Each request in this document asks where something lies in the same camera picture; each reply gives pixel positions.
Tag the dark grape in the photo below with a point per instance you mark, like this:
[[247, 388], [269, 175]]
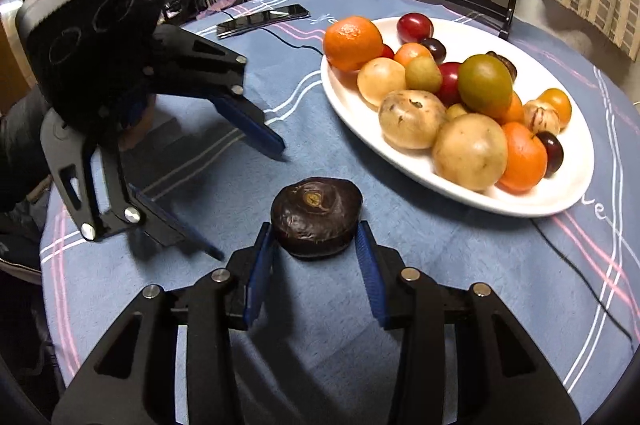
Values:
[[434, 50]]

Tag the medium yellow passion fruit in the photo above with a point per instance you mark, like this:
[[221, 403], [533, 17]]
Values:
[[541, 116]]

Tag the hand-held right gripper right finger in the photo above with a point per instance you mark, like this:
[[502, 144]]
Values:
[[370, 275]]

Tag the red cherry tomato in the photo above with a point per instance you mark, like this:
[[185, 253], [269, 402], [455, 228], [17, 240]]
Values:
[[387, 51]]

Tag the large orange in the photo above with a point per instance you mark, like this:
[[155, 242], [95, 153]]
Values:
[[352, 43]]

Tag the person's left forearm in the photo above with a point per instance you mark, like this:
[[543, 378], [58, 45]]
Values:
[[20, 145]]

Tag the large yellow passion fruit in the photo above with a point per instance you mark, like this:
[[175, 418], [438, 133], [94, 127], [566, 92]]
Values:
[[470, 151]]

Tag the green-orange tangerine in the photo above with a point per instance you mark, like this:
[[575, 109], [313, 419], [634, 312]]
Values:
[[485, 86]]

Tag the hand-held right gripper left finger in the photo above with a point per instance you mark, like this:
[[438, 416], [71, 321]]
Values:
[[257, 275]]

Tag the small yellow fruit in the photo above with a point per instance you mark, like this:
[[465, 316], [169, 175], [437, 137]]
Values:
[[456, 111]]

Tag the small smooth orange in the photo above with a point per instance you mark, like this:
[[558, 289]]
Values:
[[412, 53]]

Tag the yellow passion fruit with hole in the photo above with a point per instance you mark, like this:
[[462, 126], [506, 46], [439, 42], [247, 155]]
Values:
[[381, 81]]

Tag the dark purple passion fruit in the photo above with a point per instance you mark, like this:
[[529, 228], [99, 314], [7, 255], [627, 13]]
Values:
[[505, 64]]

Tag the small yellow-green fruit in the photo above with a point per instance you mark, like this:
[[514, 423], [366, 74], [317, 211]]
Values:
[[423, 74]]

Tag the white oval plate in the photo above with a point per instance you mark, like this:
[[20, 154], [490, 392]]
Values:
[[550, 195]]

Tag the speckled yellow passion fruit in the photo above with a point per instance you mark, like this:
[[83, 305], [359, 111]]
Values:
[[411, 119]]

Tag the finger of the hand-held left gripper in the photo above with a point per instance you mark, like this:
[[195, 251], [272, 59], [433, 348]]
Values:
[[165, 225], [250, 125]]

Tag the small bumpy tangerine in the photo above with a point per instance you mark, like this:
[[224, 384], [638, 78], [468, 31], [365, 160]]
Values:
[[512, 110]]

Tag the wrinkled dark passion fruit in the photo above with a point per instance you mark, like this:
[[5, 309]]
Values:
[[316, 216]]

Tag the black smartphone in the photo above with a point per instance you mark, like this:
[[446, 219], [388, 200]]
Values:
[[260, 19]]

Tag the yellow-orange kumquat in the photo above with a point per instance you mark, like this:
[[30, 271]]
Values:
[[556, 105]]

